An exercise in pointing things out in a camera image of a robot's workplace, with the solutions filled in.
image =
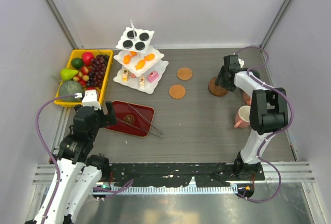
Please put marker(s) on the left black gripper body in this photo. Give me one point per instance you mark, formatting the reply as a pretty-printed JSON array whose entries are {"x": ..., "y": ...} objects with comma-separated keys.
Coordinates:
[{"x": 102, "y": 120}]

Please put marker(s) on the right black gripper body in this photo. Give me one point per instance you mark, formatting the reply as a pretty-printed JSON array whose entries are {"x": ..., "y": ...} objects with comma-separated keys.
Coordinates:
[{"x": 222, "y": 80}]

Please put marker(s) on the stack of wooden coasters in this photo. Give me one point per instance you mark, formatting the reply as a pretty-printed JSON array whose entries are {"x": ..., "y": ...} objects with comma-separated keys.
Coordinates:
[{"x": 216, "y": 90}]

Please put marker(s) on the pink mug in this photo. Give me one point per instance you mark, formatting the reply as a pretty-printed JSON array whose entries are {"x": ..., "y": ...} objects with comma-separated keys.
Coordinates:
[
  {"x": 246, "y": 98},
  {"x": 242, "y": 117}
]

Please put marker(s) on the dark green mug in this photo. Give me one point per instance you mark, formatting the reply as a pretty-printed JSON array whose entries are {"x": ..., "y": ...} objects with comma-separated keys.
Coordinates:
[{"x": 256, "y": 73}]

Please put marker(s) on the light wooden coaster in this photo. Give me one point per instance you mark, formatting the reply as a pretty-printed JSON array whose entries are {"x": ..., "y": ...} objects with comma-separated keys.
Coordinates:
[
  {"x": 184, "y": 73},
  {"x": 177, "y": 91}
]

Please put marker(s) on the cream cake with chocolate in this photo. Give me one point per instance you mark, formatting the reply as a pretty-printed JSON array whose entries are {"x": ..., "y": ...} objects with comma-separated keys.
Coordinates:
[{"x": 142, "y": 81}]

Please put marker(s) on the metal tweezers tongs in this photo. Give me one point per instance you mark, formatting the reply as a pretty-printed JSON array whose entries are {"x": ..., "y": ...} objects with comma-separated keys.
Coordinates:
[{"x": 144, "y": 121}]

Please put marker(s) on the orange fish cookie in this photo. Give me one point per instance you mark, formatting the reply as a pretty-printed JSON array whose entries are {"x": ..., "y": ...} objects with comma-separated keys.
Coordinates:
[
  {"x": 149, "y": 57},
  {"x": 140, "y": 64},
  {"x": 127, "y": 59},
  {"x": 133, "y": 53}
]

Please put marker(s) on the pink cake with cherry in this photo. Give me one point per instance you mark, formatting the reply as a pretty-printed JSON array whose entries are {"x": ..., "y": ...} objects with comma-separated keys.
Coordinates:
[{"x": 152, "y": 76}]

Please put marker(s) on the black round cookie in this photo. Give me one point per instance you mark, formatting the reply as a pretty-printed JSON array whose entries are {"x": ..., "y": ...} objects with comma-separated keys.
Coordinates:
[
  {"x": 127, "y": 44},
  {"x": 144, "y": 36},
  {"x": 131, "y": 34},
  {"x": 140, "y": 46}
]

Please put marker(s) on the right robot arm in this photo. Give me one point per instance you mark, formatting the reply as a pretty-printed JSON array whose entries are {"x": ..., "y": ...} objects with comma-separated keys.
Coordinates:
[{"x": 267, "y": 113}]

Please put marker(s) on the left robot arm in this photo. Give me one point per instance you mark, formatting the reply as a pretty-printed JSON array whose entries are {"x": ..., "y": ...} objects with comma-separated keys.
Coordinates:
[{"x": 76, "y": 170}]

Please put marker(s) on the red lacquer snack tray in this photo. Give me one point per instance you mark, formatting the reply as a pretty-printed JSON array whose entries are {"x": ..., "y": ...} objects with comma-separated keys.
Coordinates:
[{"x": 124, "y": 128}]

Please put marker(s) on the green melon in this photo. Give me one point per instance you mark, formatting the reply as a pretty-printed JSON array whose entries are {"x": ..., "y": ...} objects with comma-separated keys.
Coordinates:
[{"x": 70, "y": 88}]

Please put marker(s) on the small red cherry cluster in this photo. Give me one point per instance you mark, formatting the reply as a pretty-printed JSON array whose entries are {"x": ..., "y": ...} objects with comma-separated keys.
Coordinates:
[{"x": 82, "y": 77}]

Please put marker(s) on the green pear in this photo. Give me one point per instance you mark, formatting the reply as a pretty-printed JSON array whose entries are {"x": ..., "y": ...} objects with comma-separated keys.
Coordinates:
[{"x": 68, "y": 74}]

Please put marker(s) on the dark purple grape bunch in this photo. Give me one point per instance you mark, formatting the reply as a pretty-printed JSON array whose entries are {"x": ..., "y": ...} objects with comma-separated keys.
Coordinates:
[{"x": 98, "y": 70}]

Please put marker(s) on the green lime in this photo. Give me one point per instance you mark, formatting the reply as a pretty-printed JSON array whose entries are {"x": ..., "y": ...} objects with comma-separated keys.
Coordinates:
[{"x": 77, "y": 63}]

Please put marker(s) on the white three-tier serving stand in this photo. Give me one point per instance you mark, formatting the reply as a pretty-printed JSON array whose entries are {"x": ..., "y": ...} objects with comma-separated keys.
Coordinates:
[{"x": 158, "y": 63}]

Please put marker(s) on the red apple at back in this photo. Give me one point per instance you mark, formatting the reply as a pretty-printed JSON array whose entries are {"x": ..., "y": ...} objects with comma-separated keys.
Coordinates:
[{"x": 87, "y": 58}]

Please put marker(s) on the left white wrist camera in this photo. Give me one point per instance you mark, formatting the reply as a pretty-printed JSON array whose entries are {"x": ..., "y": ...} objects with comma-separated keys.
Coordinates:
[{"x": 89, "y": 99}]

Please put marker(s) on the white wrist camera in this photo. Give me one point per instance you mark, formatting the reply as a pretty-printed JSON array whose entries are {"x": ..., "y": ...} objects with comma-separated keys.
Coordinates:
[
  {"x": 241, "y": 62},
  {"x": 89, "y": 99}
]

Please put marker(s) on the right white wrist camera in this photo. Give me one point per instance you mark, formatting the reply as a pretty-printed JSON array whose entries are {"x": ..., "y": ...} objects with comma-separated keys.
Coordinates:
[{"x": 241, "y": 62}]

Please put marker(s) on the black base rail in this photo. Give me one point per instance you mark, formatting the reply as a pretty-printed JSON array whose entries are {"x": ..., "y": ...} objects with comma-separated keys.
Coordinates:
[{"x": 210, "y": 174}]

